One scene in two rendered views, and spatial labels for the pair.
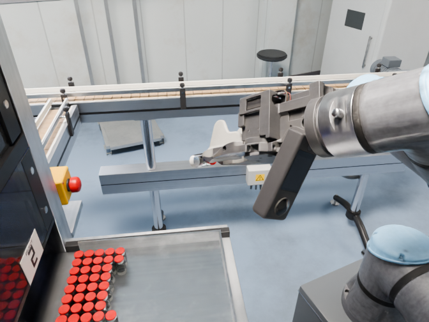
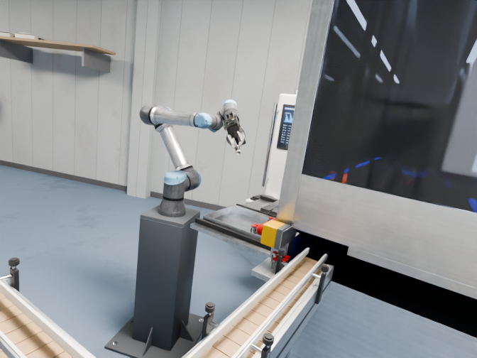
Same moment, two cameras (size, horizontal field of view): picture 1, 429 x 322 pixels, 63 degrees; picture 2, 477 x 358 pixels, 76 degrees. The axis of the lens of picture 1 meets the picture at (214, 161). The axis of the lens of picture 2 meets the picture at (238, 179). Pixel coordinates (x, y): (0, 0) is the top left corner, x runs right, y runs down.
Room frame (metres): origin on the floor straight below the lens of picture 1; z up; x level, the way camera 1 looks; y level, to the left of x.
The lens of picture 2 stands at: (1.56, 0.89, 1.39)
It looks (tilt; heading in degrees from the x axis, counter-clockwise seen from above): 12 degrees down; 218
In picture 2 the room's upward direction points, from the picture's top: 8 degrees clockwise
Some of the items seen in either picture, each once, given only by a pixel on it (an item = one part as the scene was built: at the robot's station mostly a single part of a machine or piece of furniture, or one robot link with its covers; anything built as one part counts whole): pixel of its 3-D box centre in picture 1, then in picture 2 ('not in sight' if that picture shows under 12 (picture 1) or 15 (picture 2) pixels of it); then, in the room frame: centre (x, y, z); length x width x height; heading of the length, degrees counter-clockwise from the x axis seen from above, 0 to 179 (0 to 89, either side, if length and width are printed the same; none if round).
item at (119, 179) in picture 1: (259, 168); not in sight; (1.47, -0.23, 0.49); 1.60 x 0.08 x 0.12; 97
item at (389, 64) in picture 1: (392, 73); not in sight; (1.77, -0.93, 0.90); 0.28 x 0.12 x 0.14; 7
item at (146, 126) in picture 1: (153, 181); not in sight; (1.41, 0.31, 0.46); 0.09 x 0.09 x 0.77; 7
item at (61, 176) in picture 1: (53, 186); (275, 234); (0.68, 0.40, 0.99); 0.08 x 0.07 x 0.07; 97
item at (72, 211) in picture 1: (51, 220); (277, 273); (0.69, 0.44, 0.87); 0.14 x 0.13 x 0.02; 97
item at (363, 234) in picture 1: (351, 218); not in sight; (1.55, -0.83, 0.07); 0.50 x 0.08 x 0.14; 7
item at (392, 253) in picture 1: (398, 262); (175, 183); (0.48, -0.38, 0.96); 0.13 x 0.12 x 0.14; 15
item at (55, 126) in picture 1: (37, 153); (272, 310); (0.95, 0.58, 0.92); 0.69 x 0.15 x 0.16; 7
